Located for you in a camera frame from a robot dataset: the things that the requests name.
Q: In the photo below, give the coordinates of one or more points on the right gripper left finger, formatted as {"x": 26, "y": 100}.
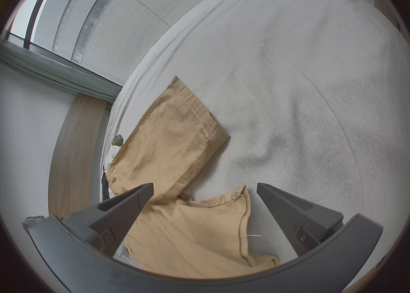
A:
{"x": 109, "y": 221}

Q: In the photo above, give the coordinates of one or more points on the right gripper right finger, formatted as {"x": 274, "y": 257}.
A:
{"x": 301, "y": 218}

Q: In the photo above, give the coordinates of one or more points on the tan shorts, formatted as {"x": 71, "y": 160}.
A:
{"x": 166, "y": 137}

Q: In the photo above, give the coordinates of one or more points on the black garment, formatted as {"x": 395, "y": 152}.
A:
{"x": 105, "y": 186}

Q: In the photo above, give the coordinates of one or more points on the white garment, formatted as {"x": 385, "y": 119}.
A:
{"x": 112, "y": 155}

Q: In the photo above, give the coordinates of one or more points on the olive green garment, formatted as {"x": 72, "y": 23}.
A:
{"x": 118, "y": 140}

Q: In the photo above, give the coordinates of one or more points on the grey-green curtain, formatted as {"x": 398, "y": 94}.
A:
{"x": 64, "y": 70}

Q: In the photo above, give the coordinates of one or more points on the window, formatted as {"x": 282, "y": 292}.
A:
{"x": 112, "y": 12}

